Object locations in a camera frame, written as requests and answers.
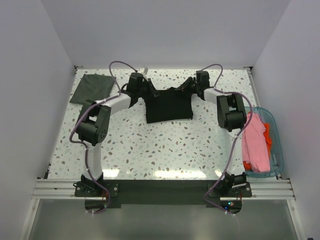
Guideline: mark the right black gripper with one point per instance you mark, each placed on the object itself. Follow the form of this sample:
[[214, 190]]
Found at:
[[183, 89]]

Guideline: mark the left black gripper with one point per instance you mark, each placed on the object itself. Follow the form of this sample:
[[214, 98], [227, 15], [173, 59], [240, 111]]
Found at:
[[154, 93]]

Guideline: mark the black t shirt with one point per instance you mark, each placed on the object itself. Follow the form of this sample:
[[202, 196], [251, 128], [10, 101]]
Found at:
[[168, 106]]

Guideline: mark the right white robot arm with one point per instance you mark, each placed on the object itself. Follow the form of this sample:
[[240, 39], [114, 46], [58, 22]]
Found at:
[[231, 118]]

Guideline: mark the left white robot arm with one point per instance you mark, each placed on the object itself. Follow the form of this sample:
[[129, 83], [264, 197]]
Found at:
[[92, 125]]

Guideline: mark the folded grey t shirt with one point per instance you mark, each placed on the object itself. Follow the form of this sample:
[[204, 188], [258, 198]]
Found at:
[[92, 87]]

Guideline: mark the pink t shirt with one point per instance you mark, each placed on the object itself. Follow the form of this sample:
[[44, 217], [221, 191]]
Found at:
[[256, 147]]

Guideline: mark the orange t shirt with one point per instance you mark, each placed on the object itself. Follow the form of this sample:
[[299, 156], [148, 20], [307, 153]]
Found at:
[[268, 135]]

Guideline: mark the teal plastic basket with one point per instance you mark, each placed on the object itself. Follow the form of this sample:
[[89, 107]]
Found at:
[[261, 147]]

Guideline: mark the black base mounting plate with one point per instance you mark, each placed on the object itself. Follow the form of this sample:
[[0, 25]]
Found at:
[[116, 193]]

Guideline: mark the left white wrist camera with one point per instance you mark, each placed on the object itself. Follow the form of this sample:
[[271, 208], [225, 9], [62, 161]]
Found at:
[[143, 70]]

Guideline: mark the aluminium frame rail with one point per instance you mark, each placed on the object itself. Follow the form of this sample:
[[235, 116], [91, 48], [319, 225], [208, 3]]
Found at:
[[262, 189]]

